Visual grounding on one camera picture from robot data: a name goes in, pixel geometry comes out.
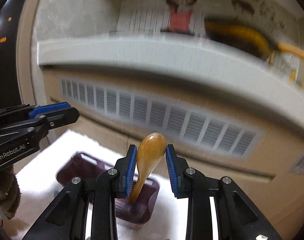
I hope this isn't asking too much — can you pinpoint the purple plastic utensil holder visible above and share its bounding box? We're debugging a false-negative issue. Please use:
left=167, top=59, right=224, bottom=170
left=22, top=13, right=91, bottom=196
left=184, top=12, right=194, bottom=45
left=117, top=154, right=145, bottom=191
left=56, top=152, right=160, bottom=228

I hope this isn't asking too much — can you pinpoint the white textured towel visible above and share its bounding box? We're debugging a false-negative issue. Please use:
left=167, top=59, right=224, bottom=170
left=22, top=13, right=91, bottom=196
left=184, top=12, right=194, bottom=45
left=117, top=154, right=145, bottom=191
left=3, top=130, right=188, bottom=239

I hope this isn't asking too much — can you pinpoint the brown wooden spoon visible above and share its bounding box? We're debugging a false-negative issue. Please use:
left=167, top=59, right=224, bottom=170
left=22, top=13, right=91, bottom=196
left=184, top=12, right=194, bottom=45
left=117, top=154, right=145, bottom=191
left=128, top=133, right=167, bottom=204

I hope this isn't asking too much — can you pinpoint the grey ventilation grille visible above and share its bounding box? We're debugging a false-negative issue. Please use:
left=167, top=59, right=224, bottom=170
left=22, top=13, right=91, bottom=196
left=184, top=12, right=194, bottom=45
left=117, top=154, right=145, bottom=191
left=59, top=77, right=264, bottom=159

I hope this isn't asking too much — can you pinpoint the child drawing paper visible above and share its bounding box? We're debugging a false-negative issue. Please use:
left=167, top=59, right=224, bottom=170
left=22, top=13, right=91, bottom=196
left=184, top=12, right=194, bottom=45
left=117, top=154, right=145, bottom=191
left=117, top=0, right=289, bottom=37

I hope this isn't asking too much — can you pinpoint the brown hand brush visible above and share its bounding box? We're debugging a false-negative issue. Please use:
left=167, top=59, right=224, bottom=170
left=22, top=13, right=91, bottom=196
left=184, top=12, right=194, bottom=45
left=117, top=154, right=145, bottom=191
left=205, top=19, right=304, bottom=60

